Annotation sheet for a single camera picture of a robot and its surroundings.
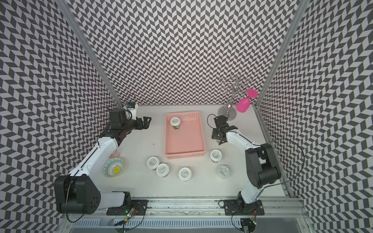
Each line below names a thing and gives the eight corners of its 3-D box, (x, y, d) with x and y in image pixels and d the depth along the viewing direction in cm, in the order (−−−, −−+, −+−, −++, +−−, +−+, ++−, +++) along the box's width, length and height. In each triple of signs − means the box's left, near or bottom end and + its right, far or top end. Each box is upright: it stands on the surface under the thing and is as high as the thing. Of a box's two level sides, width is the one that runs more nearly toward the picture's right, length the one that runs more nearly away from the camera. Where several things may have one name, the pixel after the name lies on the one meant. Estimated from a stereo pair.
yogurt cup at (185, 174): (177, 179, 83) (176, 175, 78) (183, 169, 87) (182, 165, 82) (187, 184, 81) (187, 181, 76) (193, 174, 85) (193, 170, 80)
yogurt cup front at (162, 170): (157, 178, 82) (154, 174, 78) (158, 167, 87) (156, 163, 82) (168, 178, 83) (167, 175, 78) (170, 167, 87) (168, 163, 82)
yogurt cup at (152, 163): (148, 172, 85) (145, 168, 80) (150, 160, 89) (148, 156, 84) (159, 172, 85) (157, 168, 80) (161, 160, 89) (159, 156, 84)
